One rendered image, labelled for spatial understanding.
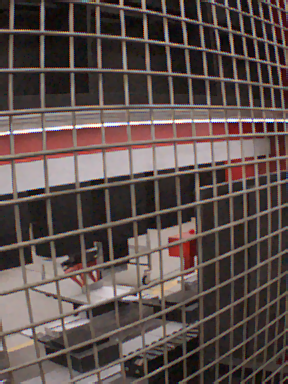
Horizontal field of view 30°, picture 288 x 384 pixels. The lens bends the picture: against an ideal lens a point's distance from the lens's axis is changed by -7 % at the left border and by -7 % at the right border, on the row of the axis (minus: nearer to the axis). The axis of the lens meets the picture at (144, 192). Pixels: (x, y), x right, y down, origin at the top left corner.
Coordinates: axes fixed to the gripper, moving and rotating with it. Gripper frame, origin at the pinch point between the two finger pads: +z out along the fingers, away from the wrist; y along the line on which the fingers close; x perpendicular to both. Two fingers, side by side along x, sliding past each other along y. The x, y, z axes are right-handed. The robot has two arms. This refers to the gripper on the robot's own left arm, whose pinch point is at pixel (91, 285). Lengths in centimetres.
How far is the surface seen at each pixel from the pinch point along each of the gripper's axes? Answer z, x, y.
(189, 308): 16.4, -35.3, -7.1
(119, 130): -31.4, -32.6, 0.3
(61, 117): -26, -52, -37
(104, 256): -4.6, -15.7, -5.7
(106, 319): 11.0, -10.0, -9.5
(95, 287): 1.0, -0.8, 0.4
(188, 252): -7, 82, 155
